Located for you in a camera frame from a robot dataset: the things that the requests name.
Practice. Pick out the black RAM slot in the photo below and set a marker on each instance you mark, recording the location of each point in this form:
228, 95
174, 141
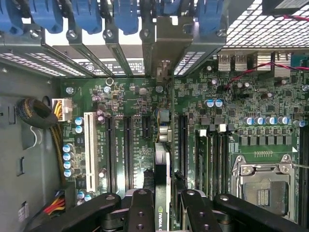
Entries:
304, 169

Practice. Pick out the open dark grey PC case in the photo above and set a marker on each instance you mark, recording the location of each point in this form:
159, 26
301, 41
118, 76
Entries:
19, 39

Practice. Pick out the teal port connector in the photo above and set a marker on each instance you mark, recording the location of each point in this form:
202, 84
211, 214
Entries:
300, 62

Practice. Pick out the silver metal port block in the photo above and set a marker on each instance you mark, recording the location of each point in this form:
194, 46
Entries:
265, 60

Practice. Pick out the short black expansion slot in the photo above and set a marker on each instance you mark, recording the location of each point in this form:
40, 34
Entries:
146, 125

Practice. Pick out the long black expansion slot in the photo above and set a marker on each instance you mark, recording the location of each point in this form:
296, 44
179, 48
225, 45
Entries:
128, 149
183, 145
110, 149

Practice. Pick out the green motherboard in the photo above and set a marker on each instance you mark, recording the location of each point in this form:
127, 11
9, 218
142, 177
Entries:
135, 96

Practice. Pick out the metal CPU socket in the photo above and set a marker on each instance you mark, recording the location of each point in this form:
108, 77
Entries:
265, 193

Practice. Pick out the white power connector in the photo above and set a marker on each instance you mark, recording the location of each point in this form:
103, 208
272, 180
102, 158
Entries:
66, 106

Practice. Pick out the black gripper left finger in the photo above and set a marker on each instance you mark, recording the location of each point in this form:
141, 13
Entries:
142, 212

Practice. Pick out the blue slot latch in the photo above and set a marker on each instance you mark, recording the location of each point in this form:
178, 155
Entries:
126, 14
169, 6
48, 14
88, 14
210, 17
10, 17

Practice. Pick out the metal USB port block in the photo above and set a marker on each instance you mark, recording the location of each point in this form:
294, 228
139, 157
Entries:
231, 62

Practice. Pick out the white PCI expansion slot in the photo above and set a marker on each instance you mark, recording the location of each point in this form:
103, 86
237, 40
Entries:
95, 145

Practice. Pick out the metal slot cover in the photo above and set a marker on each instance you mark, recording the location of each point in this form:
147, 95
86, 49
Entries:
65, 59

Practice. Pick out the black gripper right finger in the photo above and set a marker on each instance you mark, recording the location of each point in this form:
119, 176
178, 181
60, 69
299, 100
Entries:
198, 212

